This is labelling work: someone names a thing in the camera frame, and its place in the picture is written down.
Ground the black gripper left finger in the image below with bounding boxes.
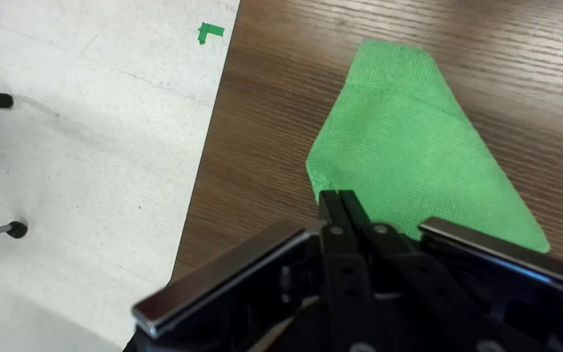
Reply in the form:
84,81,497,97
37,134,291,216
319,189,376,352

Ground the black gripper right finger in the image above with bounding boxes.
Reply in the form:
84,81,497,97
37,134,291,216
342,189,493,352

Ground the green towel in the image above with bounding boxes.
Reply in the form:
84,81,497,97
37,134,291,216
305,37,551,254

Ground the green tape mark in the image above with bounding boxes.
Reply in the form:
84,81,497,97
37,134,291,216
196,21,227,46

